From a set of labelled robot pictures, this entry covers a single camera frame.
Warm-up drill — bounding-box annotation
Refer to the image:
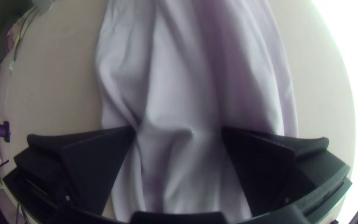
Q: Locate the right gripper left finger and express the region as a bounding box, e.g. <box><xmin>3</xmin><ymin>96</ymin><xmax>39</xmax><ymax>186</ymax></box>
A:
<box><xmin>3</xmin><ymin>126</ymin><xmax>136</xmax><ymax>218</ymax></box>

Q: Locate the grey t-shirt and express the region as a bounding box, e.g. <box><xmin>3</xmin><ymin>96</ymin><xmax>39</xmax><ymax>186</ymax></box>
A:
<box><xmin>94</xmin><ymin>0</ymin><xmax>300</xmax><ymax>223</ymax></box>

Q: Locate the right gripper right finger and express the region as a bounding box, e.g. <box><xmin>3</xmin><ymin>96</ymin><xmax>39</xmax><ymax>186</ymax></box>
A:
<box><xmin>222</xmin><ymin>126</ymin><xmax>352</xmax><ymax>217</ymax></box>

